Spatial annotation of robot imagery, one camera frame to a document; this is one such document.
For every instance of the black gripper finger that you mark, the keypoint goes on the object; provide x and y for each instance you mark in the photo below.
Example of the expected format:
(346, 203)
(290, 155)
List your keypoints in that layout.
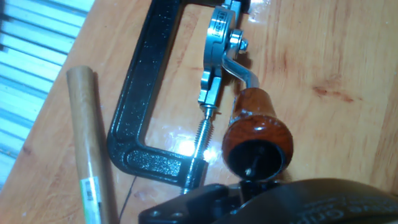
(186, 205)

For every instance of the black C-clamp with screw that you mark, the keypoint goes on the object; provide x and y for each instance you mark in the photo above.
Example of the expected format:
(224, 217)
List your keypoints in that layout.
(140, 77)

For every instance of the glossy wooden board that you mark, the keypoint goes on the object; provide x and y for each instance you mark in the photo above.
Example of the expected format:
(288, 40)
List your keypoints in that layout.
(326, 62)

